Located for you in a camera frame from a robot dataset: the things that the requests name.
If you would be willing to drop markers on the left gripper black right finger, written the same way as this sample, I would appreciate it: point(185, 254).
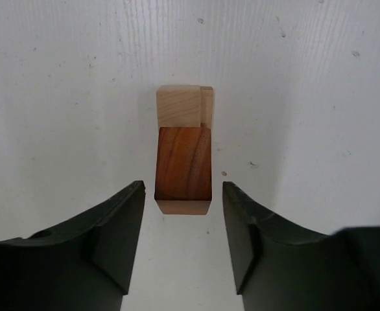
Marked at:
point(280, 265)

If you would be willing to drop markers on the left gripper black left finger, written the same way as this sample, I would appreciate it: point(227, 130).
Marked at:
point(83, 263)

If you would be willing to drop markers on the red-brown wood triangle block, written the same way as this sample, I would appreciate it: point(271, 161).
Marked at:
point(183, 164)

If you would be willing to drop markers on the light wood cube block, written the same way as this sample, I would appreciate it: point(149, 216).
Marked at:
point(178, 106)

